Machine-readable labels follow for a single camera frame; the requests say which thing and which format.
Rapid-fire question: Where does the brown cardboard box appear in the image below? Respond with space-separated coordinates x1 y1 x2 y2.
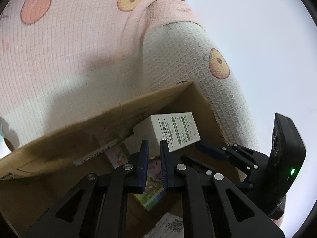
1 81 229 237

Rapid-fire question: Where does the yellow crayon box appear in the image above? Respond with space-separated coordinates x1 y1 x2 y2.
104 143 167 212

